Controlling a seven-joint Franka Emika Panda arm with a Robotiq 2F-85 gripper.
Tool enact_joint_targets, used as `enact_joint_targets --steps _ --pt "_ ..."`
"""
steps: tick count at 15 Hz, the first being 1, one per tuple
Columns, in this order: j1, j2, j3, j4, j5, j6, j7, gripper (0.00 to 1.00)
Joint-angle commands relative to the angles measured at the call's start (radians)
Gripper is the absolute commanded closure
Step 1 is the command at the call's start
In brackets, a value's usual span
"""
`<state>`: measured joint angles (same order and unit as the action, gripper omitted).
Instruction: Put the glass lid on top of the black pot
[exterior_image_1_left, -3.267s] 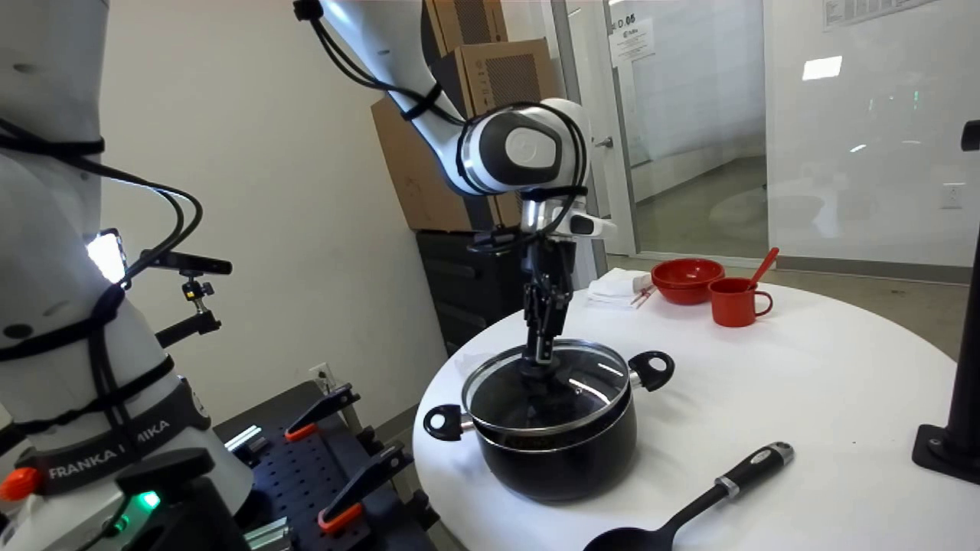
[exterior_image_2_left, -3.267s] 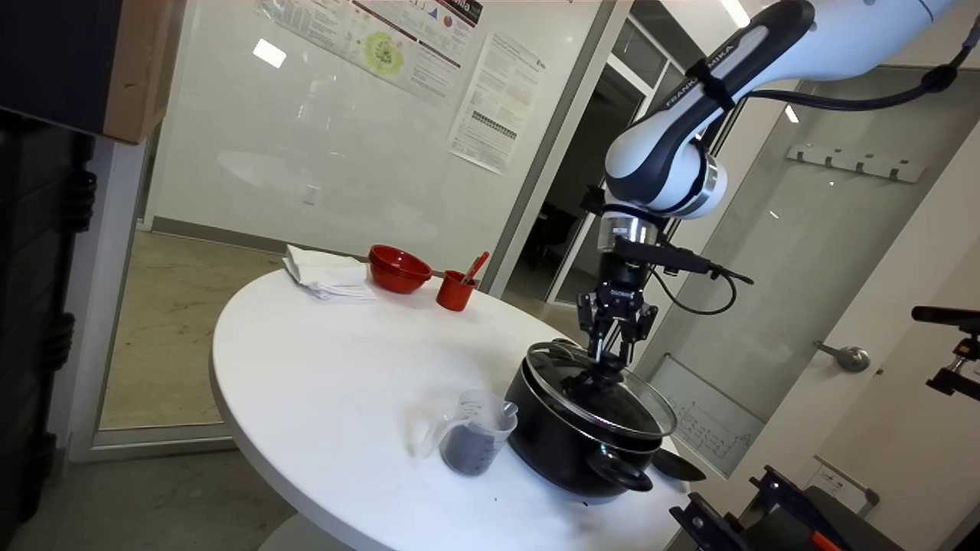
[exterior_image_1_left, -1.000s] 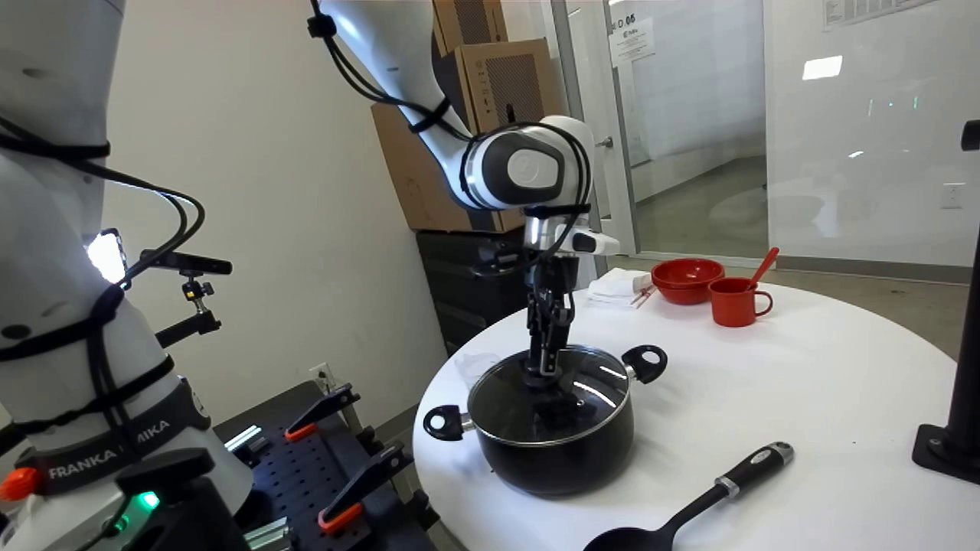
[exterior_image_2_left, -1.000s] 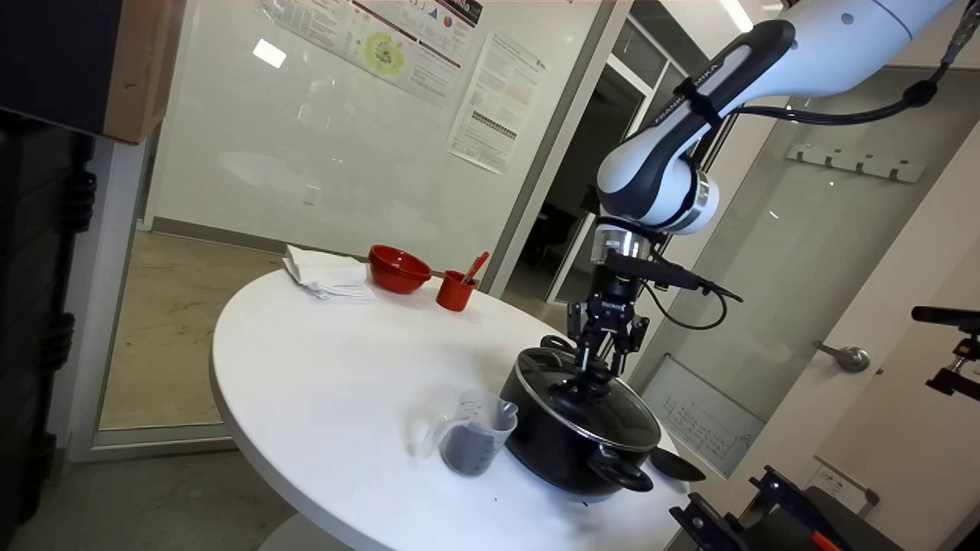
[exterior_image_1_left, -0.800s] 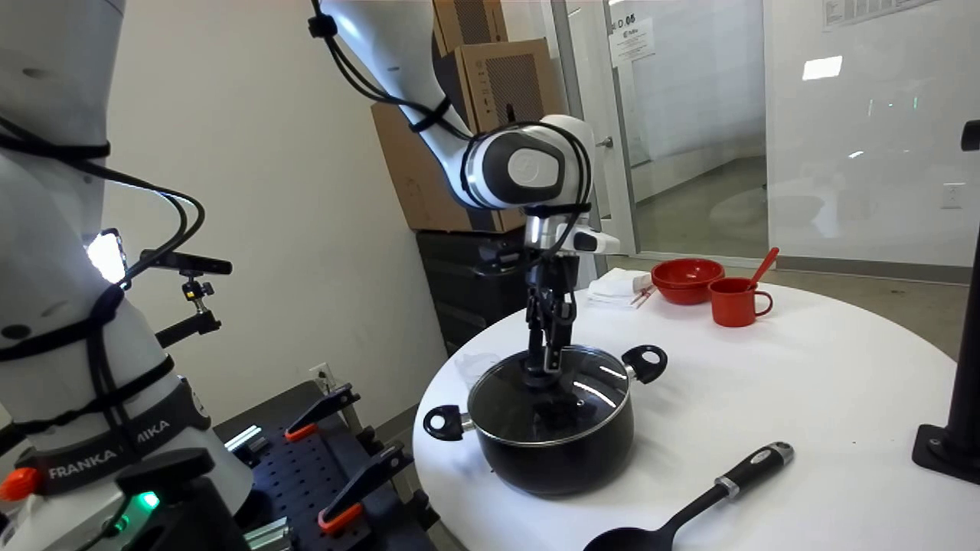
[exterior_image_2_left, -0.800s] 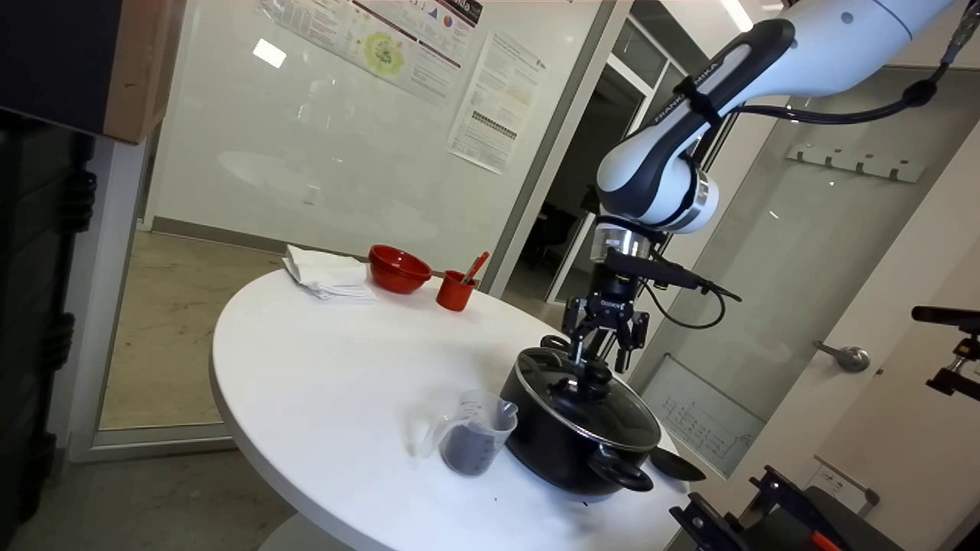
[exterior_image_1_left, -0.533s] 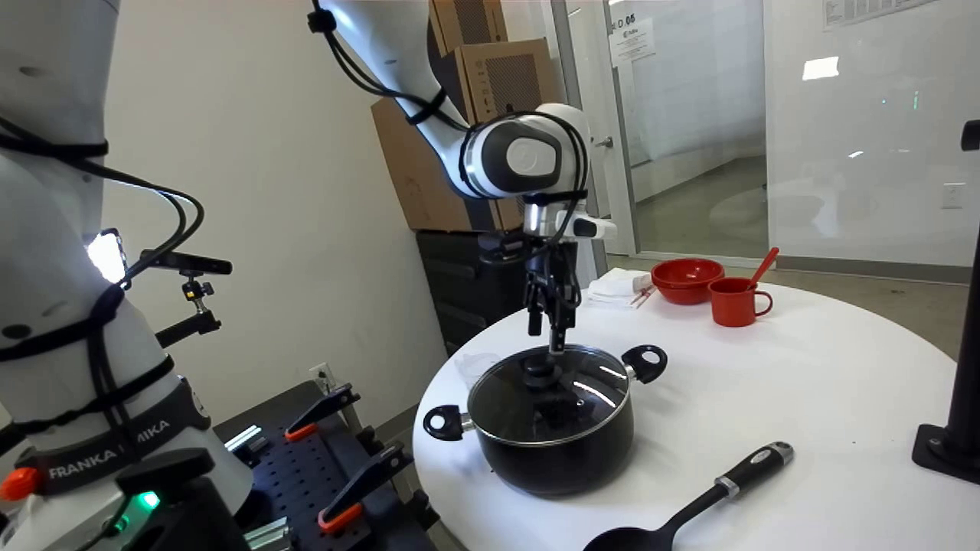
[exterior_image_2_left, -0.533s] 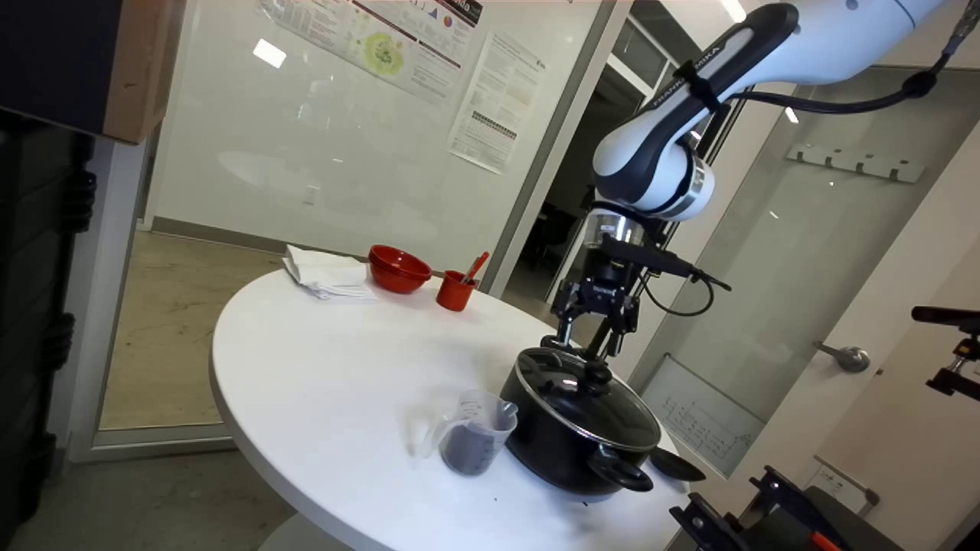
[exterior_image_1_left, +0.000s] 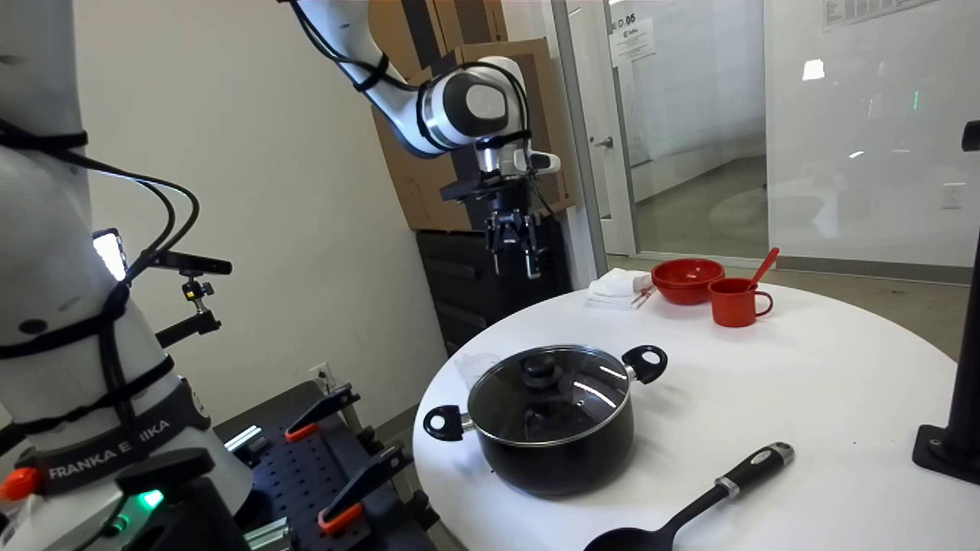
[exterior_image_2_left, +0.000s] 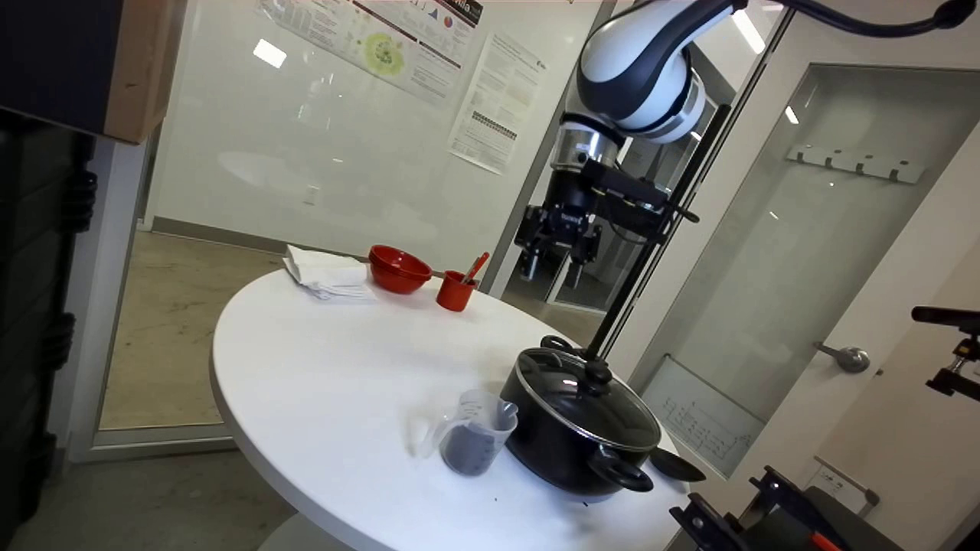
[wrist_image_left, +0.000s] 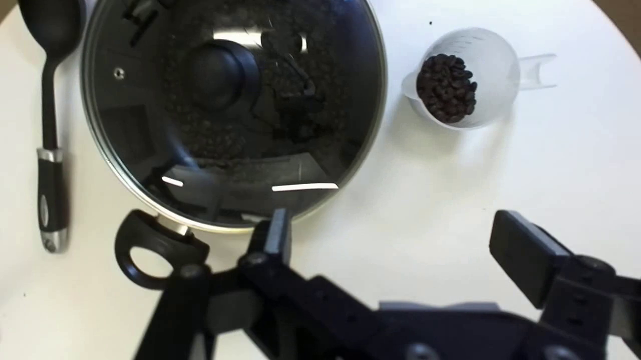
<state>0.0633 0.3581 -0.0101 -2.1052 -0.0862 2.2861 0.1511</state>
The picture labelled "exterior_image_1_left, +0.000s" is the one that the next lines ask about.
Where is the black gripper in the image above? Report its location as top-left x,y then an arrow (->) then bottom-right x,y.
481,196 -> 544,281

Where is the glass lid with black knob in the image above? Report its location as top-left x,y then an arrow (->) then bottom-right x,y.
467,342 -> 636,451

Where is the black cooking pot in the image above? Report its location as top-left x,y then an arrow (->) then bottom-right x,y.
419,342 -> 670,503

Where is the black cabinet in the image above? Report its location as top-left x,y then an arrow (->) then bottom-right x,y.
415,210 -> 576,356

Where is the white folded cloth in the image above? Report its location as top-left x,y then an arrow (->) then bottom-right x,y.
592,266 -> 663,310

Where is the red bowl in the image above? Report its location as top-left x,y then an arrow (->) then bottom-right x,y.
648,256 -> 730,310

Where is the red mug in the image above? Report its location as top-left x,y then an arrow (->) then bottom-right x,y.
707,276 -> 778,331

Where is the black clamp orange tip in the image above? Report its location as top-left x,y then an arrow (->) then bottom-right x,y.
315,444 -> 415,540
281,382 -> 364,444

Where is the white door notice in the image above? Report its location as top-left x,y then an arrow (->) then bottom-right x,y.
608,13 -> 660,69

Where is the red spoon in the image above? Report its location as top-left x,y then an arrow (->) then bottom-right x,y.
747,246 -> 783,288

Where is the dark perforated work bench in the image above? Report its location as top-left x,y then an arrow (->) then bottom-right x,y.
210,378 -> 440,551

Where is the black plastic serving spoon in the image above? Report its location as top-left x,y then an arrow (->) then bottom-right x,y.
582,439 -> 797,551

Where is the small lit screen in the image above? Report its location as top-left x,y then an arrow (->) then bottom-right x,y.
89,228 -> 131,284

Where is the black pole stand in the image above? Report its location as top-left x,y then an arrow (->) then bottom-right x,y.
911,120 -> 980,485

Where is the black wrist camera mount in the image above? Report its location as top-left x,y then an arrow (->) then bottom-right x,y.
439,168 -> 532,208

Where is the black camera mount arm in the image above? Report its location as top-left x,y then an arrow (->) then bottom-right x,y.
149,248 -> 236,351

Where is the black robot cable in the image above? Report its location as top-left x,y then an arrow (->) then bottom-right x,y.
0,120 -> 205,271

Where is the printed wall poster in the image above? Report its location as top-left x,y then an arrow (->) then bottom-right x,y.
825,0 -> 943,26

